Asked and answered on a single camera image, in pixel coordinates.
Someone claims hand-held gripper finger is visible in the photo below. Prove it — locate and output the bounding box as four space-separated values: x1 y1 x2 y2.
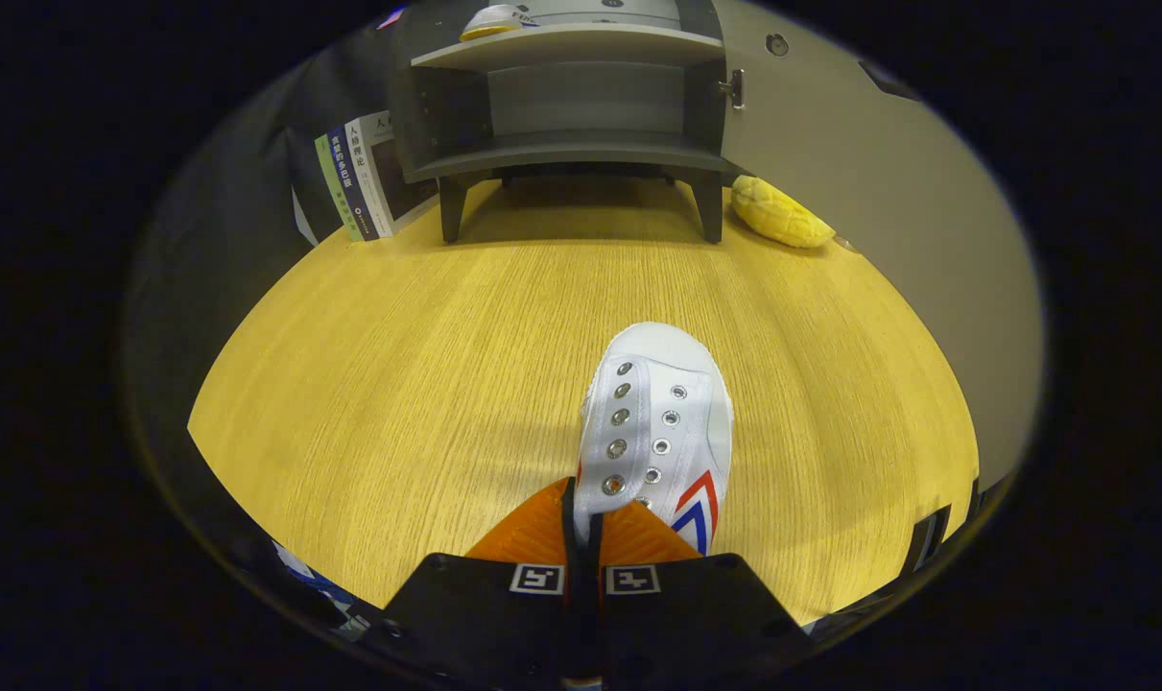
585 501 817 687
379 477 591 687

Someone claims white canvas shoe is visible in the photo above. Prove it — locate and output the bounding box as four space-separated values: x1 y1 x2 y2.
573 322 735 558
459 4 540 42

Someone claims dark grey shoe cabinet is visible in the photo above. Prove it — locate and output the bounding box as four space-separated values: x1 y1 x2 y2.
389 0 745 246

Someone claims black door handle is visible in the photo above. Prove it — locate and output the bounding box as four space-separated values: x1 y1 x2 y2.
857 60 922 102

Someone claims blue white patterned item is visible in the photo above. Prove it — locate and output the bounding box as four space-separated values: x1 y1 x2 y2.
272 539 375 639

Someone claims yellow bread bun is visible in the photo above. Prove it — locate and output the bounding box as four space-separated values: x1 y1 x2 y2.
731 175 837 250

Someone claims blue spine book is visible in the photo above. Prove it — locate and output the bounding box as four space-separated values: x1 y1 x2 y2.
328 123 382 241

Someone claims white cover book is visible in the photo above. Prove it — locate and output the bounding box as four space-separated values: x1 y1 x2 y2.
345 110 439 239

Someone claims black backdrop cloth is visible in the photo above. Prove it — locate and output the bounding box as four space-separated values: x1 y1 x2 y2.
125 14 418 462

